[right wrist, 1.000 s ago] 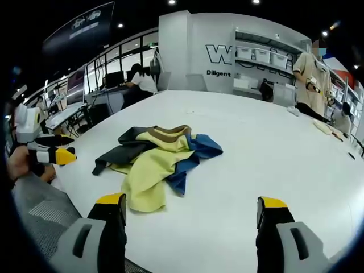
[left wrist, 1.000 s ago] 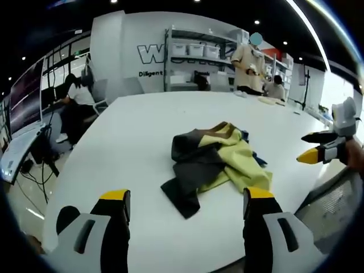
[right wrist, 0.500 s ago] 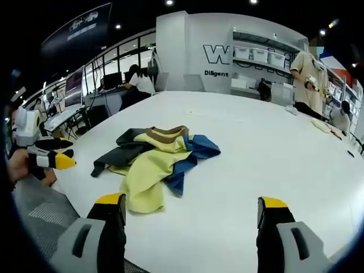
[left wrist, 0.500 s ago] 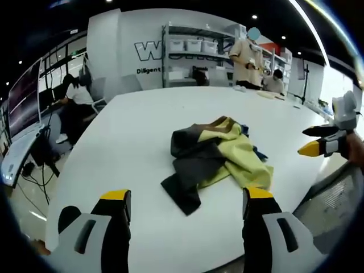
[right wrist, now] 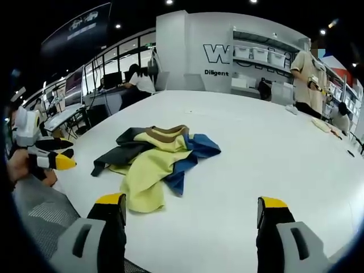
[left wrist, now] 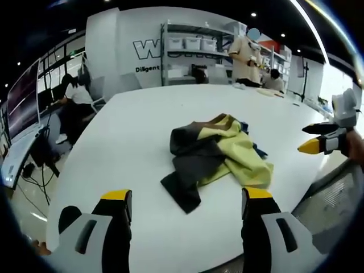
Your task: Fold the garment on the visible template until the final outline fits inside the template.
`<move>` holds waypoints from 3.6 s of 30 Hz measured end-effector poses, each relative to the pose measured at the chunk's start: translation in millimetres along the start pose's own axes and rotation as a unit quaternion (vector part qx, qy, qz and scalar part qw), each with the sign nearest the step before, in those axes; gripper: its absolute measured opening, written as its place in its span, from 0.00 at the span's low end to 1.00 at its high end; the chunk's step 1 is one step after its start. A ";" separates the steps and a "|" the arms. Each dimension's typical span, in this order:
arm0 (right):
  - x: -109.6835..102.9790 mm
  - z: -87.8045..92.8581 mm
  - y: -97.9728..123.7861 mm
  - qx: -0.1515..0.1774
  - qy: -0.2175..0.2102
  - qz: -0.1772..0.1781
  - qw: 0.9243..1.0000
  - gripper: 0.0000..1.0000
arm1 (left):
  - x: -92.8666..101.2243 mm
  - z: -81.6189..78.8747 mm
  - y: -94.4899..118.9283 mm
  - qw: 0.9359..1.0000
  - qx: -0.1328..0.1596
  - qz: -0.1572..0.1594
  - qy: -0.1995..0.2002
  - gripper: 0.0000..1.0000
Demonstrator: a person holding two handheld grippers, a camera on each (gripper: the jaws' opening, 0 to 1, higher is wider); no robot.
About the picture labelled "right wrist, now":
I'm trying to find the shelf rack with bins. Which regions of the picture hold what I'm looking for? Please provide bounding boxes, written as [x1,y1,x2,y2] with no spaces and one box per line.
[324,64,364,137]

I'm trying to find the dark hanging banner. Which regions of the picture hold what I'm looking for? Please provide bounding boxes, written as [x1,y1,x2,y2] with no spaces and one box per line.
[40,2,112,55]

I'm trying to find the black chair back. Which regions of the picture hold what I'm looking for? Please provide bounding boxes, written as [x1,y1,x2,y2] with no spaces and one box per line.
[257,78,274,101]

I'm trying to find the grey mesh office chair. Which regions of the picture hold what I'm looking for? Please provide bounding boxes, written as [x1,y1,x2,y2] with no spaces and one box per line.
[11,178,81,258]

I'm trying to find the white storage bin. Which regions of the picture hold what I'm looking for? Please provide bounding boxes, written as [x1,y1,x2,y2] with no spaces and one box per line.
[237,46,253,59]
[270,51,287,65]
[251,47,270,62]

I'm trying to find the hanging grey bag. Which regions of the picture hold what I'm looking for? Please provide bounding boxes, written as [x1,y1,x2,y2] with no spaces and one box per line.
[147,48,162,85]

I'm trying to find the black computer monitor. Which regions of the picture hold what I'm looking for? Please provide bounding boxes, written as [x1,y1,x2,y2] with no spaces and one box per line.
[102,71,123,89]

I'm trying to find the grey work desk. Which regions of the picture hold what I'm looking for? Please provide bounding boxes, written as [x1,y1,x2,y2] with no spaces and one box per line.
[43,103,86,132]

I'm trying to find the white wall shelf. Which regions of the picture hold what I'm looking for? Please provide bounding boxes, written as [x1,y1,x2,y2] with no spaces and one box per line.
[231,26,311,86]

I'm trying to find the large display screen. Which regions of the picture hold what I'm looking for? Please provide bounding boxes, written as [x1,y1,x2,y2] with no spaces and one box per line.
[64,66,85,100]

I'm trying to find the person's left hand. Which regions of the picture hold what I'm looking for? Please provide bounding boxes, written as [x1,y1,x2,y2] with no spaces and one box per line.
[6,147,58,188]

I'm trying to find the grey chair back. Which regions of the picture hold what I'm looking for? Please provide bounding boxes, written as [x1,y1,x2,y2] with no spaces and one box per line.
[183,73,206,92]
[271,81,294,105]

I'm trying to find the beige cloth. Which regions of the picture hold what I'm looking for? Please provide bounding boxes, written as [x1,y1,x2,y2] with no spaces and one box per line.
[311,116,343,139]

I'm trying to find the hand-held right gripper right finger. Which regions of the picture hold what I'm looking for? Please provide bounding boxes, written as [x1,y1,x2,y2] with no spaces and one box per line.
[255,196,333,273]

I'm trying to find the yellow blue black garment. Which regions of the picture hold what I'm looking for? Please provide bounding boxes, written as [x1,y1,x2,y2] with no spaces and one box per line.
[90,124,222,213]

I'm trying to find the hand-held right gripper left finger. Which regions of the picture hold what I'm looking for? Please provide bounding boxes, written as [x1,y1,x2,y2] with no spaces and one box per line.
[48,192,127,273]

